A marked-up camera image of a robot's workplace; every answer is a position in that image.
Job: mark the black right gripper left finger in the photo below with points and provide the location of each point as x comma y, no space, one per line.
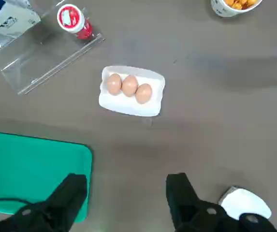
56,210

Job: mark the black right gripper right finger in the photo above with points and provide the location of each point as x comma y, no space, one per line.
189,212

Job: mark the white egg box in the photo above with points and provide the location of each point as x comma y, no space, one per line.
131,107

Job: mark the orange snack pieces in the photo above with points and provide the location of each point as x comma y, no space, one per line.
241,3

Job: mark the green plastic tray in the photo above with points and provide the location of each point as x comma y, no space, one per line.
27,169

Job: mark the red can with white lid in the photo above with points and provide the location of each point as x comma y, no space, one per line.
71,18

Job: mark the blue and white carton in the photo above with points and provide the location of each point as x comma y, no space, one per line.
10,17

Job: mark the white printed paper cup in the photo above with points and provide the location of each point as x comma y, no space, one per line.
221,8

